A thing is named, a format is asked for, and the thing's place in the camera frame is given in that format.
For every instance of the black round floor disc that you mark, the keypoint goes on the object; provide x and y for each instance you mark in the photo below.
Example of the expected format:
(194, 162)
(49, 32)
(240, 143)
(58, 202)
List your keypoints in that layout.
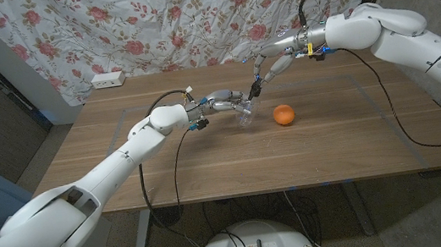
(167, 216)

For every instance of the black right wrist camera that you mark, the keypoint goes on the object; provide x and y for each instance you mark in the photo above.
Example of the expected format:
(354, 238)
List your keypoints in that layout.
(318, 55)

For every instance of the grey table leg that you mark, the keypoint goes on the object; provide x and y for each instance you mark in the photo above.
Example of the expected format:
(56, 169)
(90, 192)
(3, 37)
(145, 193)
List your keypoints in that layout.
(360, 211)

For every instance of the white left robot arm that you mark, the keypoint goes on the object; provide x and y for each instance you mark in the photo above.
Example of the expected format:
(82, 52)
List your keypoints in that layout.
(96, 182)

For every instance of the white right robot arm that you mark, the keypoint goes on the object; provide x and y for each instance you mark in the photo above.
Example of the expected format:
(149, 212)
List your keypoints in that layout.
(419, 46)

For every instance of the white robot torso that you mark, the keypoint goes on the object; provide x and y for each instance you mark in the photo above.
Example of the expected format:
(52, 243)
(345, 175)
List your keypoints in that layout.
(258, 246)

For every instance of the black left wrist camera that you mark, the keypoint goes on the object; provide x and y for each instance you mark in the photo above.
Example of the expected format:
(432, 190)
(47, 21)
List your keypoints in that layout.
(199, 124)

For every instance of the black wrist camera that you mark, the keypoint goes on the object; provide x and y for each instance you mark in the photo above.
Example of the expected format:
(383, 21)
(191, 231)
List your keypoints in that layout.
(318, 55)
(199, 124)

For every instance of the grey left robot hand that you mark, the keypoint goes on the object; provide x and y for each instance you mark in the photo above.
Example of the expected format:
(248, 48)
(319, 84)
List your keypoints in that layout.
(219, 98)

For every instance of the clear plastic spray bottle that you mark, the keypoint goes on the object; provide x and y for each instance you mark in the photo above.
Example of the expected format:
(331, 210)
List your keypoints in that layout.
(246, 116)

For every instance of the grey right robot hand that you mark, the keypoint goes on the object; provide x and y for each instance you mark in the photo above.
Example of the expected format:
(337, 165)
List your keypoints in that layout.
(287, 44)

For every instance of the white table leg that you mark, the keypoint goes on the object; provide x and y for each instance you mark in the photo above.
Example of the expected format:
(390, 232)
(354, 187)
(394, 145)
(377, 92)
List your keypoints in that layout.
(142, 240)

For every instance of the floral print backdrop cloth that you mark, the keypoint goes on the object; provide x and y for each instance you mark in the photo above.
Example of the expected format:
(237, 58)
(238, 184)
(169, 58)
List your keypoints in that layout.
(189, 16)

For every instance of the orange fruit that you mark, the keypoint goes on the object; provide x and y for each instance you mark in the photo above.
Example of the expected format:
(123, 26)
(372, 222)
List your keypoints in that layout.
(283, 114)

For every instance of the white power strip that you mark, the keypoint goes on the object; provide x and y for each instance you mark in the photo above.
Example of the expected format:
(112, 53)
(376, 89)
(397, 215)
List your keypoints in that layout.
(108, 80)

